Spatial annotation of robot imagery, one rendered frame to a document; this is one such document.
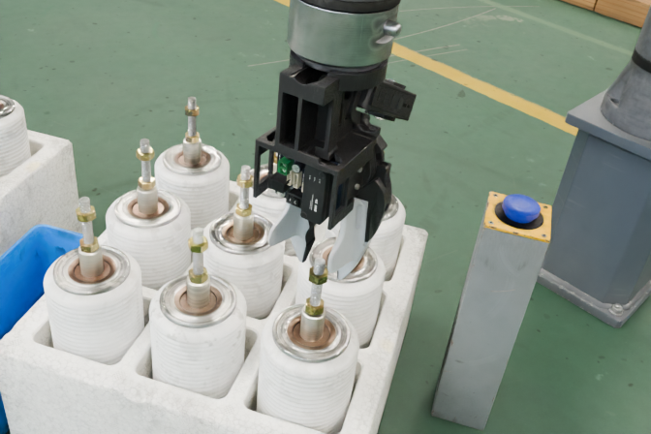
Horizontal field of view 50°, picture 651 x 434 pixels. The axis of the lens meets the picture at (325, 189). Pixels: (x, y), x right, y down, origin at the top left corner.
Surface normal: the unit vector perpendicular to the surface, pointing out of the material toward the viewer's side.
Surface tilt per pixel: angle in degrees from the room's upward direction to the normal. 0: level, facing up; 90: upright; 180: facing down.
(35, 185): 90
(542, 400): 0
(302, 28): 90
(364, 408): 0
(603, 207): 90
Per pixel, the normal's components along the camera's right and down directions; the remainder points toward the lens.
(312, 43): -0.49, 0.46
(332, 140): 0.86, 0.35
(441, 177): 0.10, -0.82
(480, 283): -0.28, 0.51
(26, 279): 0.96, 0.20
